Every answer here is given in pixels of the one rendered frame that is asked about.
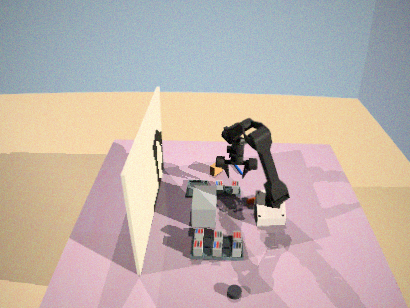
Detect dark grey cylinder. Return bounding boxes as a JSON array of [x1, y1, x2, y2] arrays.
[[227, 285, 242, 300]]

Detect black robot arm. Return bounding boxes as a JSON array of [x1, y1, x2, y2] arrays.
[[221, 117, 290, 209]]

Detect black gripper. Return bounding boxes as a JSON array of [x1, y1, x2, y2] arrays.
[[215, 150, 258, 179]]

